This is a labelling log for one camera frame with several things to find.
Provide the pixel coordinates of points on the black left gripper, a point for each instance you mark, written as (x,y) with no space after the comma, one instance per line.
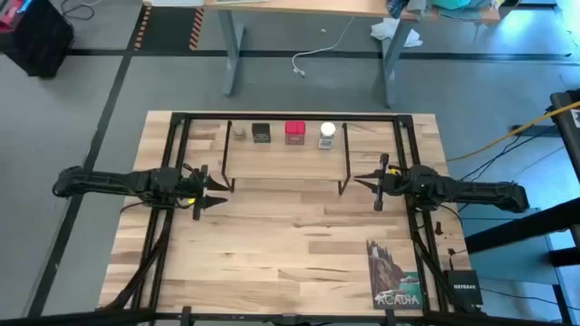
(199,190)

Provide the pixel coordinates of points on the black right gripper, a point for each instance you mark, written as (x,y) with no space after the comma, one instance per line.
(383,181)

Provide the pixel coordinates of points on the saffron jar cork lid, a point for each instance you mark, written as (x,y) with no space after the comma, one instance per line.
(239,134)

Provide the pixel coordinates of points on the bagel seasoning jar white lid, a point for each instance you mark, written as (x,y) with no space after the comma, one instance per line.
(327,131)

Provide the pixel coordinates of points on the dark green spice tin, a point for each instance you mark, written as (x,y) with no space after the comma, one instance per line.
(261,132)

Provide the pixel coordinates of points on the red spice tin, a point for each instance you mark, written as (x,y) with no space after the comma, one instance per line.
(295,131)

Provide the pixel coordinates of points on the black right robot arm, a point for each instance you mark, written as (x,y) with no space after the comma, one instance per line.
(476,192)

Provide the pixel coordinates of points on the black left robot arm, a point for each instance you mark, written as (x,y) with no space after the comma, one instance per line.
(113,181)

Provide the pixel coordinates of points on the wooden shelf black metal legs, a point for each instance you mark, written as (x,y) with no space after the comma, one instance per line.
(285,163)

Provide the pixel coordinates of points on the Acadia postcard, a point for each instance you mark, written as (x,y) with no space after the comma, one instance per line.
(392,276)

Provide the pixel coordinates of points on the white crumpled cloth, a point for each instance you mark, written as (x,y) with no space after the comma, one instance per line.
(385,29)

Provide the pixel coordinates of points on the black metal stand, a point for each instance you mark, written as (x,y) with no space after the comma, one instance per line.
(521,225)

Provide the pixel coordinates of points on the black mat hazard stripes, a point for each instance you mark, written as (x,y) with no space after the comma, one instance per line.
(167,27)

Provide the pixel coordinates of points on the wooden desk grey legs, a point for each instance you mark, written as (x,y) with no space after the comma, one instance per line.
(317,6)

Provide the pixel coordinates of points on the white flat box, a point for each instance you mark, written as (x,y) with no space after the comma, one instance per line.
(176,2)

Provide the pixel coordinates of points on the black crate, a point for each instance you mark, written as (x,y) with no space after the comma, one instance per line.
(41,45)

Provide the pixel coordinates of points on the red item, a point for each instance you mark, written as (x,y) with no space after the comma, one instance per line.
(9,16)

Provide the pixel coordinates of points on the black metal table frame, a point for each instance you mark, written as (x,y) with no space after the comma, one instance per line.
(290,117)

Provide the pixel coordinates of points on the black Netgear switch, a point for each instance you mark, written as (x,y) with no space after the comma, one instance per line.
(463,288)

